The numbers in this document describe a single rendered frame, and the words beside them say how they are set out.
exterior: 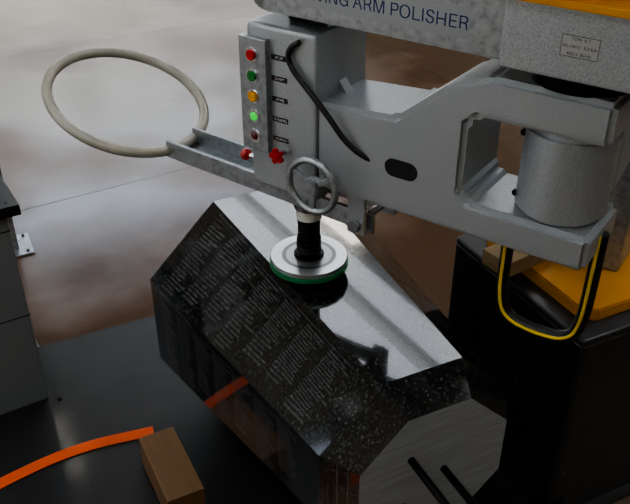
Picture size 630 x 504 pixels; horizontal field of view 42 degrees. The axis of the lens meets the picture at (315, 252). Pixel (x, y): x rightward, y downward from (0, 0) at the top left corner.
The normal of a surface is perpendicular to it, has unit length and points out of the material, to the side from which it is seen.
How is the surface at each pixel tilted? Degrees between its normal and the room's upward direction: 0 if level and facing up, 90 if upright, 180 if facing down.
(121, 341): 0
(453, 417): 90
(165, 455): 0
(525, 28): 90
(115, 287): 0
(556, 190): 90
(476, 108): 90
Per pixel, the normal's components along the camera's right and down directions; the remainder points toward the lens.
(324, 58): 0.82, 0.31
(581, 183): 0.03, 0.54
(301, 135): -0.58, 0.44
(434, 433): 0.43, 0.49
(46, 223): 0.00, -0.84
